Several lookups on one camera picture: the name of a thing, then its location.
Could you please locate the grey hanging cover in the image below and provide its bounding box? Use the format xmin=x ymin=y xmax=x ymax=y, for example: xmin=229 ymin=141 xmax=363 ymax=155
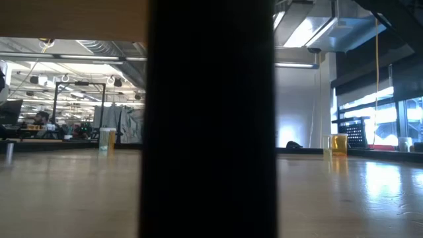
xmin=93 ymin=104 xmax=145 ymax=145

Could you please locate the small grey metal post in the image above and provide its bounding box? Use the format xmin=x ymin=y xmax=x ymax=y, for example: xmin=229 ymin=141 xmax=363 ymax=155
xmin=5 ymin=141 xmax=15 ymax=163

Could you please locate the fluorescent light tube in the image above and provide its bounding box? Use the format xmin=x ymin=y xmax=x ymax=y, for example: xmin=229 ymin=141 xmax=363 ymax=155
xmin=274 ymin=61 xmax=320 ymax=69

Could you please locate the white cup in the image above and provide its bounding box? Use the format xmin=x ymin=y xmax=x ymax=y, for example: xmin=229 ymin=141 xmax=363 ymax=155
xmin=398 ymin=136 xmax=413 ymax=153

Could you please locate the small green medicine bottle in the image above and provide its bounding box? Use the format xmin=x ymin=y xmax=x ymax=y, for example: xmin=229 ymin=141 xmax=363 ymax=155
xmin=98 ymin=127 xmax=112 ymax=152

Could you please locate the yellow hanging cord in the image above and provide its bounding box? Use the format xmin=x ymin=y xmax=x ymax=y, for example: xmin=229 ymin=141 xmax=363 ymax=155
xmin=373 ymin=18 xmax=380 ymax=148

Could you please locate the black background gantry frame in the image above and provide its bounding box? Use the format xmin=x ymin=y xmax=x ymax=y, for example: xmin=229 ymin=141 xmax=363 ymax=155
xmin=52 ymin=81 xmax=106 ymax=133

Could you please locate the person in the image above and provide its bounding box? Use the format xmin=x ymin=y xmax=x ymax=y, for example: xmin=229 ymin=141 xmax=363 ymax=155
xmin=32 ymin=111 xmax=59 ymax=138

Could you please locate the black perforated crate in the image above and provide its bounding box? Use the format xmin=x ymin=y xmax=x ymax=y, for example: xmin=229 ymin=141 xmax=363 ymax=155
xmin=332 ymin=116 xmax=371 ymax=149

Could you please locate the wooden shelf board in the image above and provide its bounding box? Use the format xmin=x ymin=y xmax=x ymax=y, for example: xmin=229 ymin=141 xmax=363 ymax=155
xmin=0 ymin=0 xmax=149 ymax=43

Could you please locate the long ceiling light strip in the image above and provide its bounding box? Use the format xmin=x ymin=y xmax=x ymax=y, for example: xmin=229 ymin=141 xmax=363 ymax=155
xmin=0 ymin=52 xmax=148 ymax=63

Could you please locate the black aluminium table frame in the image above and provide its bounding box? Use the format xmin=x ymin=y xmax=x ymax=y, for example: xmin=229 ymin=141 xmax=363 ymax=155
xmin=0 ymin=139 xmax=423 ymax=163

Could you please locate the red flat box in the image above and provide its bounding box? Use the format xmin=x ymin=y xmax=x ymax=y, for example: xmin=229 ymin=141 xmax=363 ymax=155
xmin=368 ymin=144 xmax=397 ymax=152

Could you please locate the black shelf divider panel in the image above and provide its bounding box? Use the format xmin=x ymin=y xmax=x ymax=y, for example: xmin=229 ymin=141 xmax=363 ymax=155
xmin=138 ymin=0 xmax=278 ymax=238

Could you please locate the black computer monitor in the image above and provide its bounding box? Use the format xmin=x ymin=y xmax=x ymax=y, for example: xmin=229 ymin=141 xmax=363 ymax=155
xmin=0 ymin=99 xmax=23 ymax=126

